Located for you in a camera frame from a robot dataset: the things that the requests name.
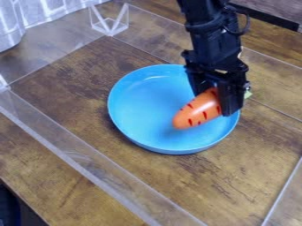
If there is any blue round tray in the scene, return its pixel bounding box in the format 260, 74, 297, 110
106, 64, 240, 154

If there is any dark wooden bar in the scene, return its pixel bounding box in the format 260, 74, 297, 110
229, 0, 302, 33

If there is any clear acrylic enclosure wall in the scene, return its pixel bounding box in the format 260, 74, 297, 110
0, 0, 302, 226

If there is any black cable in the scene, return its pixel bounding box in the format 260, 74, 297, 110
224, 4, 252, 37

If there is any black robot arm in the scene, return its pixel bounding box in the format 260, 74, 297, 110
176, 0, 249, 117

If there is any white grey checked curtain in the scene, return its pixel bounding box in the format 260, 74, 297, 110
0, 0, 109, 53

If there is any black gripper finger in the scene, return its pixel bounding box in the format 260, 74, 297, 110
216, 79, 247, 117
185, 68, 215, 95

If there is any orange toy carrot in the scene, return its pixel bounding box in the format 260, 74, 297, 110
172, 87, 221, 129

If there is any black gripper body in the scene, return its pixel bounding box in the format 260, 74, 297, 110
181, 20, 247, 82

